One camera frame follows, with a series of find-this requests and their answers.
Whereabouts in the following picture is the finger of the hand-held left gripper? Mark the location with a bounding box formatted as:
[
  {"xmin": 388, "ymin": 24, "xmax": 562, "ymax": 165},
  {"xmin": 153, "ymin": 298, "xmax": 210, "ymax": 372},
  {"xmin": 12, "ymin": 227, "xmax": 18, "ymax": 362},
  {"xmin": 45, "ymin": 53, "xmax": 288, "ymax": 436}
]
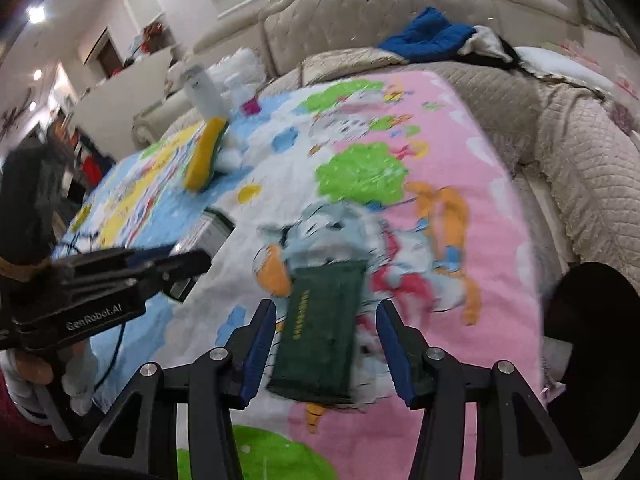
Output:
[
  {"xmin": 132, "ymin": 250, "xmax": 212, "ymax": 302},
  {"xmin": 62, "ymin": 245, "xmax": 178, "ymax": 287}
]

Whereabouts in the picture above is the white cloth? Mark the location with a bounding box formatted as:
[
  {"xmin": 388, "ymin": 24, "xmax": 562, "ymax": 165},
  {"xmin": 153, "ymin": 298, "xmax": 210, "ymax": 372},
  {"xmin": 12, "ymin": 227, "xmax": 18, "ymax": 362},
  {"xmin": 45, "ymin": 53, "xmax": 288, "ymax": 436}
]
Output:
[{"xmin": 457, "ymin": 25, "xmax": 516, "ymax": 61}]

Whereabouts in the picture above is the yellow sponge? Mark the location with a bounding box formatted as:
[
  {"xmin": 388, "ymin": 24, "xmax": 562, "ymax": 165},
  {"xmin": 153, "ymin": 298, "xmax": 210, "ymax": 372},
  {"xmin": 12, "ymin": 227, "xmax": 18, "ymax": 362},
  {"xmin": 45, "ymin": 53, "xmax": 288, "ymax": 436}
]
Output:
[{"xmin": 182, "ymin": 116, "xmax": 230, "ymax": 192}]

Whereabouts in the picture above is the gold patterned cushion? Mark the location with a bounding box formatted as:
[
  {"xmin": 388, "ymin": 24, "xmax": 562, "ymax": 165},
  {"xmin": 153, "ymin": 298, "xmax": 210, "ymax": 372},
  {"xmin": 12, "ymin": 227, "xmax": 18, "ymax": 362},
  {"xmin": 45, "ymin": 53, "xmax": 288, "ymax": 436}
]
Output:
[{"xmin": 300, "ymin": 47, "xmax": 406, "ymax": 86}]

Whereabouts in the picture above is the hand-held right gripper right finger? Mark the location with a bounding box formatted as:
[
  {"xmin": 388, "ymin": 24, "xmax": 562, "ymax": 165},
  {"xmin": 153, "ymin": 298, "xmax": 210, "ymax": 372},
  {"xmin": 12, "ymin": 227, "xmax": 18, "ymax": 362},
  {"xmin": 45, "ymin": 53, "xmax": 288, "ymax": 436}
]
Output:
[{"xmin": 375, "ymin": 300, "xmax": 583, "ymax": 480}]

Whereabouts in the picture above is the person's left hand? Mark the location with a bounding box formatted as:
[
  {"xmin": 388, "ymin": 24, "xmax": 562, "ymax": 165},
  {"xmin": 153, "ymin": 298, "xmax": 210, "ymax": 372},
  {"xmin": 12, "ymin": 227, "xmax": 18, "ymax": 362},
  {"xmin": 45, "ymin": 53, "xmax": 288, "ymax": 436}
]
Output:
[{"xmin": 12, "ymin": 350, "xmax": 55, "ymax": 385}]

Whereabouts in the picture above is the dark green box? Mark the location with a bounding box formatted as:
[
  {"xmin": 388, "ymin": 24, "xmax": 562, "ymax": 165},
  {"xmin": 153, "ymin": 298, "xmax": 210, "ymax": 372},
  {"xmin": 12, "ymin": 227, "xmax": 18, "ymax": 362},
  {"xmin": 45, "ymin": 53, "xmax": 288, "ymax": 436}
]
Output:
[{"xmin": 265, "ymin": 257, "xmax": 367, "ymax": 406}]

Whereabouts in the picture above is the white bottle with pink label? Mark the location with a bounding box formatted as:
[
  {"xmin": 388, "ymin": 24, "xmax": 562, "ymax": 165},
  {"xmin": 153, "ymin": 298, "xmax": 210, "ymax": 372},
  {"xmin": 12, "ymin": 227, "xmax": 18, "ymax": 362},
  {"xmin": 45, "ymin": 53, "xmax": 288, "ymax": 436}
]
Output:
[{"xmin": 225, "ymin": 75, "xmax": 263, "ymax": 116}]

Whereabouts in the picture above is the brown door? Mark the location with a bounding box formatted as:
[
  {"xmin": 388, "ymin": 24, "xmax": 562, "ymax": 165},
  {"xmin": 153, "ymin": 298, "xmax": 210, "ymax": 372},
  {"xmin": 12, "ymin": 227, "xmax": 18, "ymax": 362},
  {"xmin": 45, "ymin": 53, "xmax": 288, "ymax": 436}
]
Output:
[{"xmin": 95, "ymin": 27, "xmax": 124, "ymax": 79}]

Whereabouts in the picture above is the white pillow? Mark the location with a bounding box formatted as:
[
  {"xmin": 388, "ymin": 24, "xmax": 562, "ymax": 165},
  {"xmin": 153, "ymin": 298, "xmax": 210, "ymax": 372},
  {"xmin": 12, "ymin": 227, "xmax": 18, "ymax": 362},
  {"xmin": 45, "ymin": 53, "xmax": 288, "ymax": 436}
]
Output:
[{"xmin": 512, "ymin": 46, "xmax": 616, "ymax": 96}]

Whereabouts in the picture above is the beige quilted bedspread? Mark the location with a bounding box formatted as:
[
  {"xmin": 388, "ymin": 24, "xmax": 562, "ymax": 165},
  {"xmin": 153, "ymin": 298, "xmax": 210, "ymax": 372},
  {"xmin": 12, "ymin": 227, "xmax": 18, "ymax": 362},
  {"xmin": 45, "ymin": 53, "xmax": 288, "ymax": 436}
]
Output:
[{"xmin": 165, "ymin": 47, "xmax": 640, "ymax": 281}]

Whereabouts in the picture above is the black cloth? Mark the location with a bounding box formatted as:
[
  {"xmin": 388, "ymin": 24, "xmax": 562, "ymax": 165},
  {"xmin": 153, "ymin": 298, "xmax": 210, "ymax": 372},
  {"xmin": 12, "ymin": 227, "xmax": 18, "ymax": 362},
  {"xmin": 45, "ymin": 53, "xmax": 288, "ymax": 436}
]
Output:
[{"xmin": 462, "ymin": 42, "xmax": 536, "ymax": 74}]

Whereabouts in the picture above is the white fluffy cushion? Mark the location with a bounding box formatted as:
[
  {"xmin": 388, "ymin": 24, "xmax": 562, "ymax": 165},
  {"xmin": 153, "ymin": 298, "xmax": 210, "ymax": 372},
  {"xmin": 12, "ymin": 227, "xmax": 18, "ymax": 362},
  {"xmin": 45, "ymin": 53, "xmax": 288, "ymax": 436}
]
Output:
[{"xmin": 207, "ymin": 47, "xmax": 263, "ymax": 88}]

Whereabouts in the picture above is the white crumpled tissue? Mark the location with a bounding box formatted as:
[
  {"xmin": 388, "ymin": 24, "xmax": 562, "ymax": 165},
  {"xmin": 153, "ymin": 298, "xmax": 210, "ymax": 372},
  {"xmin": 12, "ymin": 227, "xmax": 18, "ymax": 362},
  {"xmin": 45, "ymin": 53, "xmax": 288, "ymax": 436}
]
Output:
[{"xmin": 215, "ymin": 127, "xmax": 248, "ymax": 173}]

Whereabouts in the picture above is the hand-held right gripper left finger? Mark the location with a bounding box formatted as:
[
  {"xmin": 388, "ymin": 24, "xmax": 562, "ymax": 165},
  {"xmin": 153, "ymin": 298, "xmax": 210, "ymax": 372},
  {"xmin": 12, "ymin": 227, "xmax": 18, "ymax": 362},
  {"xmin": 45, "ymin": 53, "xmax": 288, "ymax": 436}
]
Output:
[{"xmin": 77, "ymin": 299, "xmax": 278, "ymax": 480}]

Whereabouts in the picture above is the blue cloth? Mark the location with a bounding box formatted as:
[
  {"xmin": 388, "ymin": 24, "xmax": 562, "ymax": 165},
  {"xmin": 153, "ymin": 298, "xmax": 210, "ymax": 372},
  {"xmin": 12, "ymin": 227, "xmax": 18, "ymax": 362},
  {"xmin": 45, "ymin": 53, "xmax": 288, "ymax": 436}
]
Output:
[{"xmin": 377, "ymin": 7, "xmax": 478, "ymax": 61}]

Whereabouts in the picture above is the grey green carton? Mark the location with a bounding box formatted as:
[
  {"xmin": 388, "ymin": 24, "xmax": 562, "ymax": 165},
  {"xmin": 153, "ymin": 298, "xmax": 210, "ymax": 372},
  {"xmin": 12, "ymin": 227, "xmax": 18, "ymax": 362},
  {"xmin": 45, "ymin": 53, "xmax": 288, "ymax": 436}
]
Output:
[{"xmin": 172, "ymin": 207, "xmax": 236, "ymax": 303}]

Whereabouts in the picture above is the beige sofa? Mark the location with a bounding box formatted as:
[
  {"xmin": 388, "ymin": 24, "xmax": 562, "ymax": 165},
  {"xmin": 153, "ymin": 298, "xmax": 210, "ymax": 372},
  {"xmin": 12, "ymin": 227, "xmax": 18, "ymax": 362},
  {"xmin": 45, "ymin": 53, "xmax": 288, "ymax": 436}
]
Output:
[{"xmin": 132, "ymin": 87, "xmax": 201, "ymax": 148}]

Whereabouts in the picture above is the red bag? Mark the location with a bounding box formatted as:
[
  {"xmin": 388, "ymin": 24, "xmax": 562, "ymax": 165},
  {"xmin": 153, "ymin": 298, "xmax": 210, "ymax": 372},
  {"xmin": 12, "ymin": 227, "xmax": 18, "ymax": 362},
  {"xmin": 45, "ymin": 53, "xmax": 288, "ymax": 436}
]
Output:
[{"xmin": 140, "ymin": 22, "xmax": 167, "ymax": 54}]

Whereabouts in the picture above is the beige tufted headboard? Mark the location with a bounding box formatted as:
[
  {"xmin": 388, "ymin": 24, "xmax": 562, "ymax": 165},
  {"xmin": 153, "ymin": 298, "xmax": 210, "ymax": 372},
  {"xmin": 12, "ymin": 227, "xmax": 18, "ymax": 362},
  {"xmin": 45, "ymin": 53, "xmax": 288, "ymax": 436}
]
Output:
[{"xmin": 192, "ymin": 0, "xmax": 586, "ymax": 79}]

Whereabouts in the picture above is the cartoon printed blanket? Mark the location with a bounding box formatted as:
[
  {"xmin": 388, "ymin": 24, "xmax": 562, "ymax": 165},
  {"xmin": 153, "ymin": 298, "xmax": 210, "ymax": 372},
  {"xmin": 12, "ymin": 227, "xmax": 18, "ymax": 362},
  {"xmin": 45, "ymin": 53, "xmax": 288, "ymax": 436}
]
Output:
[{"xmin": 50, "ymin": 70, "xmax": 547, "ymax": 480}]

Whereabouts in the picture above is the white partition counter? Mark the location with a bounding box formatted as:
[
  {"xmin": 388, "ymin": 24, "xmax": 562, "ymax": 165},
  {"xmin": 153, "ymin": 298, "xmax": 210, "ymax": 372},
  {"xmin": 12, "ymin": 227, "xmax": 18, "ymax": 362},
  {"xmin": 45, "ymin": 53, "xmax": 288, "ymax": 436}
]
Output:
[{"xmin": 70, "ymin": 45, "xmax": 177, "ymax": 127}]

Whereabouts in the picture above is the white thermos bottle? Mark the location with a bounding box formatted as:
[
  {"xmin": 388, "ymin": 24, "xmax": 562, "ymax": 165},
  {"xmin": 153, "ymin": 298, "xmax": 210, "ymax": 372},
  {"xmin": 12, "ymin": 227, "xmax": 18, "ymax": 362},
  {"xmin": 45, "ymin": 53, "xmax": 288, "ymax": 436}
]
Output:
[{"xmin": 182, "ymin": 65, "xmax": 228, "ymax": 118}]

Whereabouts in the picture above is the black cable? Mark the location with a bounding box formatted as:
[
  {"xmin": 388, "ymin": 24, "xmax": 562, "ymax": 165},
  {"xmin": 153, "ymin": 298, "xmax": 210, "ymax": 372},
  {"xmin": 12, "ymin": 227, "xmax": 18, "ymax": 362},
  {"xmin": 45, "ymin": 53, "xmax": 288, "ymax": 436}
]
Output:
[{"xmin": 92, "ymin": 317, "xmax": 126, "ymax": 392}]

